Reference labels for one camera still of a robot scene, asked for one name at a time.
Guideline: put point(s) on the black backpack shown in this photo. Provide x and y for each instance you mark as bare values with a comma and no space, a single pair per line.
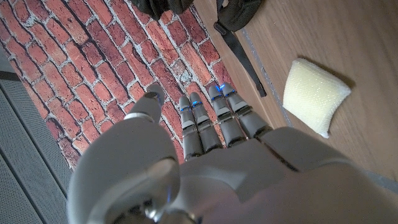
236,15

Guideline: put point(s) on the red brick printed backdrop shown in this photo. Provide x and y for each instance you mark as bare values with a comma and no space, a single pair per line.
109,62

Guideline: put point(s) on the yellow sponge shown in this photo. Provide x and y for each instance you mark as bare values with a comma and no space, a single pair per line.
314,96

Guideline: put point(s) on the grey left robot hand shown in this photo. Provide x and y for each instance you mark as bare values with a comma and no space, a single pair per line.
130,168

